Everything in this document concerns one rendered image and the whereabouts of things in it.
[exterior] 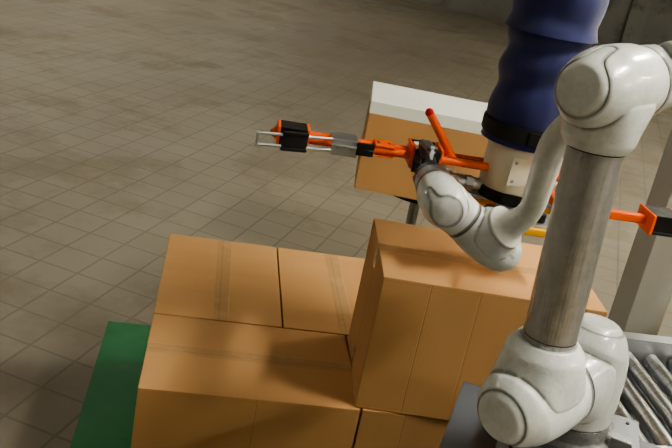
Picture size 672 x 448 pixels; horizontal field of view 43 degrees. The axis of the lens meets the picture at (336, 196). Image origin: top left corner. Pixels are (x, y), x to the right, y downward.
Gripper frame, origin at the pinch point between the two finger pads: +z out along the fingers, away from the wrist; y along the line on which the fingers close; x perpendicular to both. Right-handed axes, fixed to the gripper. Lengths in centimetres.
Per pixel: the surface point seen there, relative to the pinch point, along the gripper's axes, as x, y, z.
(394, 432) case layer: 7, 75, -17
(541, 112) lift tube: 25.8, -18.6, -10.0
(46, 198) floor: -143, 123, 223
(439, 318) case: 11.2, 38.0, -17.6
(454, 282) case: 13.6, 28.6, -14.5
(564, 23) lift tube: 25.4, -40.9, -10.0
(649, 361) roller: 102, 69, 32
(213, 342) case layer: -46, 69, 7
